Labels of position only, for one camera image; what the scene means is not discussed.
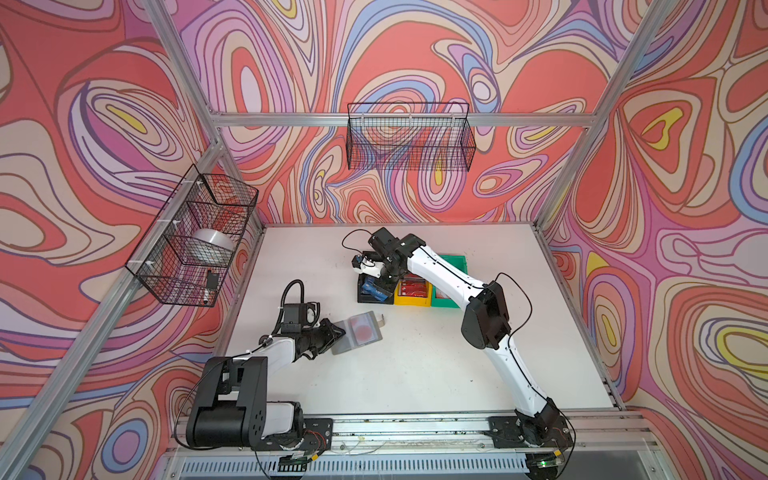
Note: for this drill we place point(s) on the blue card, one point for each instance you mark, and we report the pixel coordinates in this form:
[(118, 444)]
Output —
[(370, 294)]

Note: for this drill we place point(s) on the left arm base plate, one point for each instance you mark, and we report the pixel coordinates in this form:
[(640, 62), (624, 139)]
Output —
[(315, 436)]

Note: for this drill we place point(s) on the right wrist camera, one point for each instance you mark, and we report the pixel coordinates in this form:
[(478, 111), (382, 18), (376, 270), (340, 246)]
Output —
[(364, 265)]

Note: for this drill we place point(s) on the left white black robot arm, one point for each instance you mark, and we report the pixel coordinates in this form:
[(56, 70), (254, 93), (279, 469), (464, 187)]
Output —
[(231, 406)]

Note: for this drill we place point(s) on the black wire basket back wall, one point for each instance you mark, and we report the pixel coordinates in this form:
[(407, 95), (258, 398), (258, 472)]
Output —
[(409, 136)]

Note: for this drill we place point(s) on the black wire basket left wall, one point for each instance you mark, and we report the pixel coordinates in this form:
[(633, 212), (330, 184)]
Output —
[(186, 257)]

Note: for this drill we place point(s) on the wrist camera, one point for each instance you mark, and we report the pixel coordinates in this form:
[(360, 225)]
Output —
[(297, 317), (364, 265)]

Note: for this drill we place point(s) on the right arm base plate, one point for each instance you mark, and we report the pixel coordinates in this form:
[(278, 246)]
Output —
[(517, 432)]

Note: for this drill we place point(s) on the aluminium front rail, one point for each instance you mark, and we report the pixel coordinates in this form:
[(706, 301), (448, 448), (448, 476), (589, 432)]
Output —
[(468, 432)]

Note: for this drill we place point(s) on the green plastic bin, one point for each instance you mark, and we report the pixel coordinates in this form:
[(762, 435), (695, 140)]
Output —
[(438, 298)]

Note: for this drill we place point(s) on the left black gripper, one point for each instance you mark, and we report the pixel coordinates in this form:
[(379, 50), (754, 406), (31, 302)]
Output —
[(328, 335)]

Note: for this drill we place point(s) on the black plastic bin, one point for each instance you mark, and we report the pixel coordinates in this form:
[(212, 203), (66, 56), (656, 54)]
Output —
[(368, 279)]

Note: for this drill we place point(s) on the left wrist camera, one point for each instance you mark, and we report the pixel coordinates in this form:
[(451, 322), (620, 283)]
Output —
[(297, 317)]

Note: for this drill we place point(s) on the grey card holder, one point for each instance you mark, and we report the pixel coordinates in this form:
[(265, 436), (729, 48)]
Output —
[(361, 330)]

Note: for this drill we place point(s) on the black wire basket wall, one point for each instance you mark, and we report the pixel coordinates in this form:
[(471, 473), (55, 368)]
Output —
[(409, 136), (186, 257)]

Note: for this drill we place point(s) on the silver tape roll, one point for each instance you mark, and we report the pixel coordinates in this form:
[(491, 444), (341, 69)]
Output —
[(211, 247)]

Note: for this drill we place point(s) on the red card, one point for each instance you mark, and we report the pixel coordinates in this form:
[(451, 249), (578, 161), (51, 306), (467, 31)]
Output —
[(413, 287)]

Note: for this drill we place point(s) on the small black device in basket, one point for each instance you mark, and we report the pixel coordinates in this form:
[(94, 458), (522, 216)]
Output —
[(212, 282)]

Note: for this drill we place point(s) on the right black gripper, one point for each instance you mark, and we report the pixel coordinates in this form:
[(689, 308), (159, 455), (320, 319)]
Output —
[(378, 282)]

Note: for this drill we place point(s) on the yellow plastic bin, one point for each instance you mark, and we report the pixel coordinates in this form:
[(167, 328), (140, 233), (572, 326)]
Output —
[(416, 302)]

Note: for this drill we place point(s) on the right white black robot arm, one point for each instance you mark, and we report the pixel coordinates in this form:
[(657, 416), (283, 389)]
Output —
[(485, 325)]

